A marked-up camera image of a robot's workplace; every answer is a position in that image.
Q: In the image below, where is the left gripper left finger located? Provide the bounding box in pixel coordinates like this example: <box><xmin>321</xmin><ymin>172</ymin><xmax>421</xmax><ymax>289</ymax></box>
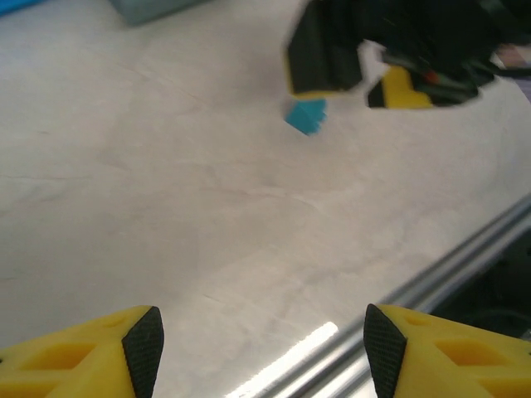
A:
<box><xmin>0</xmin><ymin>304</ymin><xmax>165</xmax><ymax>398</ymax></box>

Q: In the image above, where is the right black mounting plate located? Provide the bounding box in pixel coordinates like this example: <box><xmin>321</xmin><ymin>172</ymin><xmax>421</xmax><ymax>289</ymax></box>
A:
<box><xmin>431</xmin><ymin>231</ymin><xmax>531</xmax><ymax>345</ymax></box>

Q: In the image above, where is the gray plastic bin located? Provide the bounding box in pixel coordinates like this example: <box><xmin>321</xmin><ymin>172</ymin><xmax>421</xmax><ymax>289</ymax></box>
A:
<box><xmin>110</xmin><ymin>0</ymin><xmax>211</xmax><ymax>27</ymax></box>

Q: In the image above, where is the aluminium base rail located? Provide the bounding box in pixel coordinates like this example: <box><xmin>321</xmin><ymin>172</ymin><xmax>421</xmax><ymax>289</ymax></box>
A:
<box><xmin>238</xmin><ymin>192</ymin><xmax>531</xmax><ymax>398</ymax></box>

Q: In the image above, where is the blue two-compartment plastic bin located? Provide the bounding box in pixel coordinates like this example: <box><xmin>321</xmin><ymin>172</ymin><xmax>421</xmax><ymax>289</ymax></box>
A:
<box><xmin>0</xmin><ymin>0</ymin><xmax>30</xmax><ymax>17</ymax></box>

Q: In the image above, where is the small blue lego brick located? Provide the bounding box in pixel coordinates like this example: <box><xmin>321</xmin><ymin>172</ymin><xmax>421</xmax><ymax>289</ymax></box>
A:
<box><xmin>284</xmin><ymin>98</ymin><xmax>329</xmax><ymax>137</ymax></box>

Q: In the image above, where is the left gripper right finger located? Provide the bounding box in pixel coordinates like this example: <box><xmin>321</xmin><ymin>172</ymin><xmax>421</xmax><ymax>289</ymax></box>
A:
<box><xmin>363</xmin><ymin>303</ymin><xmax>531</xmax><ymax>398</ymax></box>

